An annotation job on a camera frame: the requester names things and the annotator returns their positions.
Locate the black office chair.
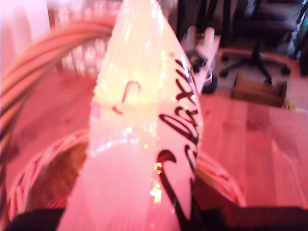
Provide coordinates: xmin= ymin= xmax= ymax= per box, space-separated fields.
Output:
xmin=218 ymin=0 xmax=299 ymax=85

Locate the woven wicker basket with handle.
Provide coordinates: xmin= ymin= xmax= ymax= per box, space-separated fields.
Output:
xmin=0 ymin=18 xmax=247 ymax=231

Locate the wooden crate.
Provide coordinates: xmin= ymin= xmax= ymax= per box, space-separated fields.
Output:
xmin=231 ymin=74 xmax=289 ymax=108

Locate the white Galaxy mini eggs bag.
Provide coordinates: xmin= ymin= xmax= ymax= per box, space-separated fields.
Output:
xmin=57 ymin=0 xmax=205 ymax=231

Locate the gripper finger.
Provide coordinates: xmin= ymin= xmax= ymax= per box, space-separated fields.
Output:
xmin=4 ymin=208 xmax=66 ymax=231
xmin=181 ymin=190 xmax=308 ymax=231

